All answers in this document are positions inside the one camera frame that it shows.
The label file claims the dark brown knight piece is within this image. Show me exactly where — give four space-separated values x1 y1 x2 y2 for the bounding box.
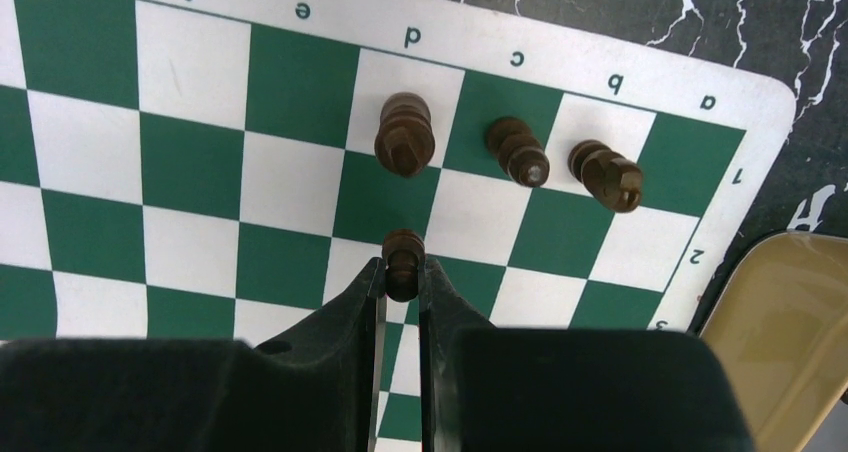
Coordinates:
568 140 644 213

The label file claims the dark brown pawn piece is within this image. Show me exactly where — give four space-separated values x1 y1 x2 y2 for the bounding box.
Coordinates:
382 229 426 303

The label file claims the dark brown king piece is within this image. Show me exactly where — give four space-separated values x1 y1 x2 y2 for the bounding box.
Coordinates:
374 92 435 178

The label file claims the beige rectangular tin tray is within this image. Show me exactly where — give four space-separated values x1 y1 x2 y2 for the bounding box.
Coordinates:
700 231 847 451

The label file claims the green white chess board mat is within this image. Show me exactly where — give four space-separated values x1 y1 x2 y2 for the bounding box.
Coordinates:
0 0 798 452

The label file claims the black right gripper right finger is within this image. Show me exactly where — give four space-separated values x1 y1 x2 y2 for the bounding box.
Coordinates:
419 257 755 451

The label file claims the dark brown bishop piece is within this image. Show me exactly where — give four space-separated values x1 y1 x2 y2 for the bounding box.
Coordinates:
485 117 550 188

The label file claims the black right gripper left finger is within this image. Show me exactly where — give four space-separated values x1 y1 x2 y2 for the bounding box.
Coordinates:
1 258 386 451

